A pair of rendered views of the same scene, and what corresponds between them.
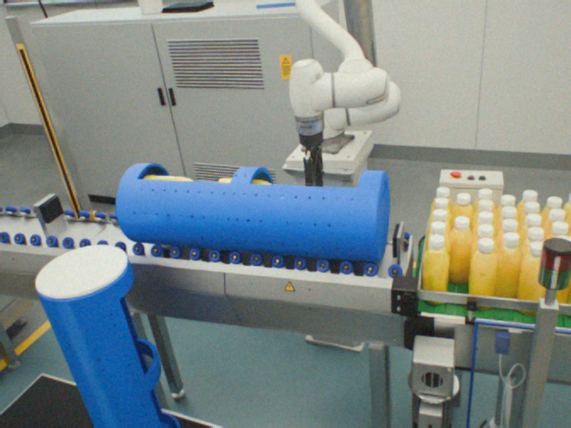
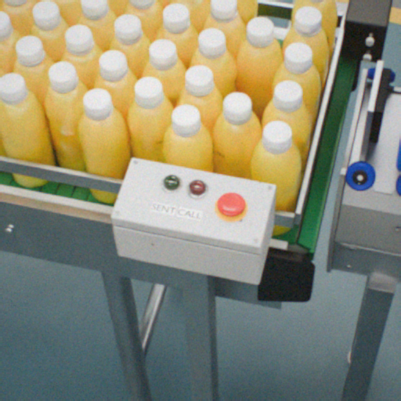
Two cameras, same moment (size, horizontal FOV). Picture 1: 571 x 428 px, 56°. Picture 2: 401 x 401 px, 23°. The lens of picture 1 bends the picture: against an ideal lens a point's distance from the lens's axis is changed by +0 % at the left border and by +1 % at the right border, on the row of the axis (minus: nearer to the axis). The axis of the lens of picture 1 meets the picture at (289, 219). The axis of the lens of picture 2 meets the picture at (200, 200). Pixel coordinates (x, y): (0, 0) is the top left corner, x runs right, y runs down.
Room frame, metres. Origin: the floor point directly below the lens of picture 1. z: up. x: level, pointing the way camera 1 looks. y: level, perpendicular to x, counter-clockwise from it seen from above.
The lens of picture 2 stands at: (2.34, -0.67, 2.18)
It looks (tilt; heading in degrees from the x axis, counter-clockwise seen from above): 56 degrees down; 176
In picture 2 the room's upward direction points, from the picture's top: 3 degrees counter-clockwise
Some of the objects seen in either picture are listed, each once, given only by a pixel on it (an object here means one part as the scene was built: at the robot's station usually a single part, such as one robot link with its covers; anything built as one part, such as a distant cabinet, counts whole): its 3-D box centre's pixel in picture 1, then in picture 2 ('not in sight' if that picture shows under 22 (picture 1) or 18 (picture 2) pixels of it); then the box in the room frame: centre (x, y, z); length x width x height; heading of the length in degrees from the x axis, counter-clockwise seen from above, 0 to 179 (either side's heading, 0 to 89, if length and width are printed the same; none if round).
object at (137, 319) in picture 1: (148, 368); not in sight; (1.71, 0.67, 0.31); 0.06 x 0.06 x 0.63; 69
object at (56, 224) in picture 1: (53, 216); not in sight; (1.87, 0.91, 1.00); 0.10 x 0.04 x 0.15; 159
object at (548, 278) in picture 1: (554, 273); not in sight; (0.93, -0.57, 1.18); 0.06 x 0.06 x 0.05
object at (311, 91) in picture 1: (311, 87); not in sight; (1.55, -0.11, 1.48); 0.13 x 0.11 x 0.16; 83
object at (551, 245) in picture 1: (554, 274); not in sight; (0.93, -0.57, 1.18); 0.06 x 0.06 x 0.16
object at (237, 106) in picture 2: (463, 198); (237, 106); (1.46, -0.55, 1.10); 0.04 x 0.04 x 0.02
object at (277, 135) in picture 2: (443, 192); (276, 135); (1.51, -0.50, 1.10); 0.04 x 0.04 x 0.02
